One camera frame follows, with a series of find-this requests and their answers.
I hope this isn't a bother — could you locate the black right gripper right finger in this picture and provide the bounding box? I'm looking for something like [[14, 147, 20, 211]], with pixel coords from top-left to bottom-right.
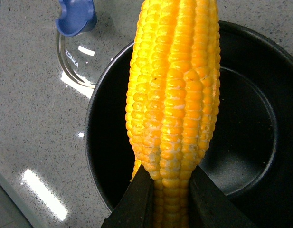
[[189, 166, 257, 228]]

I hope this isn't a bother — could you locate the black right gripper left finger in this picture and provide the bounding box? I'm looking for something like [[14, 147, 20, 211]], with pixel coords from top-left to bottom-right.
[[101, 166, 153, 228]]

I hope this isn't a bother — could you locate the glass lid with blue knob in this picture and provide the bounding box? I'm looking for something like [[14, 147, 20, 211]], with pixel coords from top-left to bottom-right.
[[56, 0, 142, 87]]

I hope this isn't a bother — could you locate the black pot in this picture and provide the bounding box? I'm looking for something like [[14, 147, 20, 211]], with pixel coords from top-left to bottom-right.
[[85, 21, 293, 228]]

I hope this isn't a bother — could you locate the yellow corn cob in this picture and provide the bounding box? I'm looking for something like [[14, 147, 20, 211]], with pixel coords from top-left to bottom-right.
[[125, 0, 221, 228]]

